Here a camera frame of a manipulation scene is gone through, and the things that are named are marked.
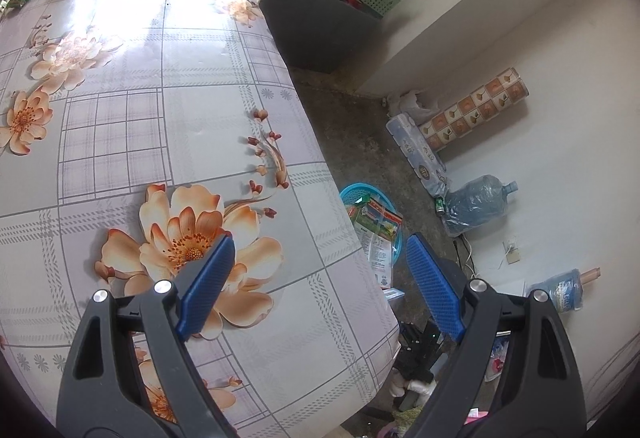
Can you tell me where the dark side cabinet with clutter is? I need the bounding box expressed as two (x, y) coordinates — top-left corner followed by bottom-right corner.
(257, 0), (386, 75)

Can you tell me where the person's right forearm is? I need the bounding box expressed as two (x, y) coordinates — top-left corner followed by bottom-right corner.
(392, 410), (426, 429)

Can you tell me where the crumpled white plastic bag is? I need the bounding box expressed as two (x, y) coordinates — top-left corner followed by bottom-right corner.
(387, 90), (440, 116)

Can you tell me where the white cable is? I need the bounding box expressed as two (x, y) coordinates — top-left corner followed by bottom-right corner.
(452, 238), (481, 279)

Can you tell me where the blue wrapped roll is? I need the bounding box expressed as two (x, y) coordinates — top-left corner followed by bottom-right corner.
(529, 268), (601, 314)

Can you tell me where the toilet paper pack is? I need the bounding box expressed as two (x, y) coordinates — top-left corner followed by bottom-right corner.
(386, 114), (451, 196)

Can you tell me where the person's right hand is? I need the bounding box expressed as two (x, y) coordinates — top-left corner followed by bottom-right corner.
(391, 369), (437, 400)

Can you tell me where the blue plastic basket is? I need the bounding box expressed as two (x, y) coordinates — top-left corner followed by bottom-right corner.
(340, 182), (405, 269)

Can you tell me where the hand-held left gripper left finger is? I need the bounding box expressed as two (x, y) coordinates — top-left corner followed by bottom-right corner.
(56, 233), (238, 438)

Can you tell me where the floral checked tablecloth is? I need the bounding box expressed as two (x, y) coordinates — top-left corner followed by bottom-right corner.
(0, 0), (401, 438)

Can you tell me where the tile pattern roll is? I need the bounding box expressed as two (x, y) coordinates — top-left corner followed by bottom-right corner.
(419, 70), (530, 153)

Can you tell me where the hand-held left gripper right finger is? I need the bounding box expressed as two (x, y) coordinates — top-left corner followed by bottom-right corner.
(405, 233), (587, 438)

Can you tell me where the blue water jug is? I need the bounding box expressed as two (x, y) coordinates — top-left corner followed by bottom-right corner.
(442, 174), (519, 237)

